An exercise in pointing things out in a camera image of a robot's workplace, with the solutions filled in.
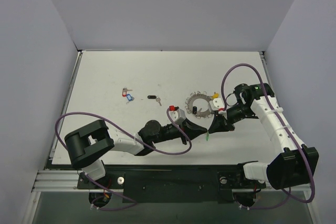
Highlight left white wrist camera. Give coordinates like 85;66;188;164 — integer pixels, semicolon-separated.
168;105;186;125

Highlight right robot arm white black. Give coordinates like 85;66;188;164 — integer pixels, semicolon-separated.
208;83;319;189

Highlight aluminium frame rail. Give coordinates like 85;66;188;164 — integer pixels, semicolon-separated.
32;170;311;193

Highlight red tag key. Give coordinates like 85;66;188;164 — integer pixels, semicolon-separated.
122;87;132;97

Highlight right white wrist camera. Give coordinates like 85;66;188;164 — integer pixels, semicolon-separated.
208;98;226;115

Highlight silver key black tag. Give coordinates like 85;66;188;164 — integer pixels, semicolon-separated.
147;95;162;106

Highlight blue tag key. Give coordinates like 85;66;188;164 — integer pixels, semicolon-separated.
126;94;134;104

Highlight round metal keyring disc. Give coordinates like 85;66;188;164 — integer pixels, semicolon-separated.
185;91;213;119

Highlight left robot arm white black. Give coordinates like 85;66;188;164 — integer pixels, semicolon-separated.
65;119;207;188

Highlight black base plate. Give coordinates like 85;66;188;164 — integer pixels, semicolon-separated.
76;165;253;205

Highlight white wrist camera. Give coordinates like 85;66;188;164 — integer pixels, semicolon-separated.
208;98;226;115
168;105;186;125

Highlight yellow tag key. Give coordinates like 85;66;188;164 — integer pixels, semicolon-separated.
211;92;219;100

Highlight key black tag on disc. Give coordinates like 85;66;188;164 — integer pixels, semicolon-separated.
192;106;202;115

